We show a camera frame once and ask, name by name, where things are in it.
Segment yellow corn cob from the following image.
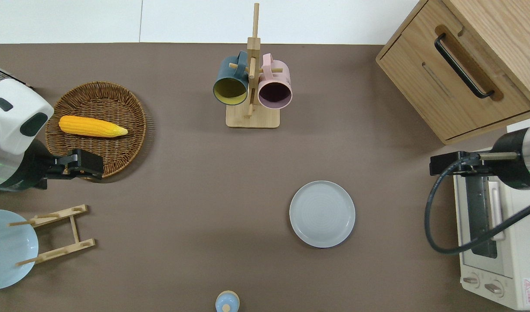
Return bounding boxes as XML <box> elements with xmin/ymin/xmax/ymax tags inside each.
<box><xmin>59</xmin><ymin>115</ymin><xmax>128</xmax><ymax>138</ymax></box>

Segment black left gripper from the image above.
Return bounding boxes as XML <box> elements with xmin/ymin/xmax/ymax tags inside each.
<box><xmin>0</xmin><ymin>139</ymin><xmax>104</xmax><ymax>191</ymax></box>

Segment wire grid wooden box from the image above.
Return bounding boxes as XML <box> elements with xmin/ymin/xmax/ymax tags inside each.
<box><xmin>0</xmin><ymin>64</ymin><xmax>33</xmax><ymax>89</ymax></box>

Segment wooden drawer cabinet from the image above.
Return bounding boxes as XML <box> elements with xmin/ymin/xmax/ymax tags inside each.
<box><xmin>376</xmin><ymin>0</ymin><xmax>530</xmax><ymax>146</ymax></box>

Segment brown wicker basket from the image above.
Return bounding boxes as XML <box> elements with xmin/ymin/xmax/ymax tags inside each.
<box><xmin>45</xmin><ymin>81</ymin><xmax>147</xmax><ymax>179</ymax></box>

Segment brown table mat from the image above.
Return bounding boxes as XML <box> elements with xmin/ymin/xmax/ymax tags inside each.
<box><xmin>0</xmin><ymin>42</ymin><xmax>530</xmax><ymax>312</ymax></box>

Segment light blue plate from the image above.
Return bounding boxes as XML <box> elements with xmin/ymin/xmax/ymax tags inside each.
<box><xmin>0</xmin><ymin>209</ymin><xmax>39</xmax><ymax>290</ymax></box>

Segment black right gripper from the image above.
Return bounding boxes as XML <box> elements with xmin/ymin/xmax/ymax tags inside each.
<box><xmin>430</xmin><ymin>129</ymin><xmax>530</xmax><ymax>191</ymax></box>

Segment wooden plate rack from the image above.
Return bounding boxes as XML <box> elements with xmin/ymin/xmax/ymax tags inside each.
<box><xmin>8</xmin><ymin>205</ymin><xmax>96</xmax><ymax>266</ymax></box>

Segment cream toaster oven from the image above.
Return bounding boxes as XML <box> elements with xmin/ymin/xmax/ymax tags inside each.
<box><xmin>454</xmin><ymin>149</ymin><xmax>530</xmax><ymax>311</ymax></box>

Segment dark blue mug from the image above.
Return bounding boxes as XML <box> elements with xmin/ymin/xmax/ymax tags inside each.
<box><xmin>213</xmin><ymin>51</ymin><xmax>249</xmax><ymax>106</ymax></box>

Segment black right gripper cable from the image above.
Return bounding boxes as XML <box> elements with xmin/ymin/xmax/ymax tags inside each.
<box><xmin>425</xmin><ymin>153</ymin><xmax>530</xmax><ymax>254</ymax></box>

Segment wooden mug tree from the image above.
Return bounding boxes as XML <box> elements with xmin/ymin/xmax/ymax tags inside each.
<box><xmin>226</xmin><ymin>3</ymin><xmax>284</xmax><ymax>129</ymax></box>

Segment pink mug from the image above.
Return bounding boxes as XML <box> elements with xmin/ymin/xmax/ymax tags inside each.
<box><xmin>258</xmin><ymin>53</ymin><xmax>293</xmax><ymax>109</ymax></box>

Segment black cabinet handle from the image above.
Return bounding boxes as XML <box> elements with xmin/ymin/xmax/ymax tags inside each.
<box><xmin>434</xmin><ymin>33</ymin><xmax>495</xmax><ymax>99</ymax></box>

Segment small blue dome knob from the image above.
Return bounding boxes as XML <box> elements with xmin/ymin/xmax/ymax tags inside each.
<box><xmin>215</xmin><ymin>291</ymin><xmax>240</xmax><ymax>312</ymax></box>

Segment gray round plate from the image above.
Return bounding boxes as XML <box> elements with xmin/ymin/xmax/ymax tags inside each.
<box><xmin>289</xmin><ymin>181</ymin><xmax>356</xmax><ymax>249</ymax></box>

